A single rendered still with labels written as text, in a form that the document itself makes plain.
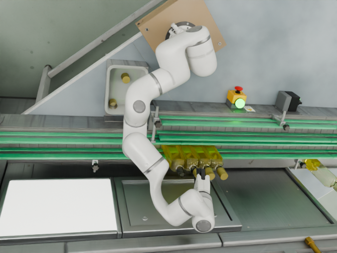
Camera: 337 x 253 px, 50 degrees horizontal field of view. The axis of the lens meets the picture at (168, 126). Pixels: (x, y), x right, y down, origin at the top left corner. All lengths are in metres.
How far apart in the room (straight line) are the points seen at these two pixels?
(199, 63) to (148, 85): 0.20
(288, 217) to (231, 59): 0.75
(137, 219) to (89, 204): 0.20
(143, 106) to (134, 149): 0.14
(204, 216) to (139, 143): 0.31
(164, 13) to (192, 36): 0.31
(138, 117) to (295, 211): 0.90
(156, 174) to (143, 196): 0.38
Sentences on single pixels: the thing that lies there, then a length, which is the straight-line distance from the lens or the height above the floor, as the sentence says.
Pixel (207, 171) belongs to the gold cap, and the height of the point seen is 1.14.
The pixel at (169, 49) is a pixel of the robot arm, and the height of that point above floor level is 1.17.
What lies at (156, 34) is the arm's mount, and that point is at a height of 0.84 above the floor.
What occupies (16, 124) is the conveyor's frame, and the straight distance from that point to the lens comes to 1.61.
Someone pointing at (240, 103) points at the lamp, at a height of 0.85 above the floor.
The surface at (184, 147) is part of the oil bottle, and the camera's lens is 1.58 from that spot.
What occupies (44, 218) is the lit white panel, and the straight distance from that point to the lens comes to 1.39.
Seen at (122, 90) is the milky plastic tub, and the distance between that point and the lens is 1.63.
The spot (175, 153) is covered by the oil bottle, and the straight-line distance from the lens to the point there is 1.52.
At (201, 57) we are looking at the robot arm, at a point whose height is 1.15.
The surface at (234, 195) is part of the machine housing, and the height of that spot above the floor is 1.08.
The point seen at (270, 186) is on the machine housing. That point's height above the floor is 1.03.
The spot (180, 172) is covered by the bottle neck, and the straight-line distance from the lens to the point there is 1.44.
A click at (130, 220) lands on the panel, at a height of 1.26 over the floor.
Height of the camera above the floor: 2.27
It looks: 59 degrees down
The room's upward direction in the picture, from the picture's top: 154 degrees clockwise
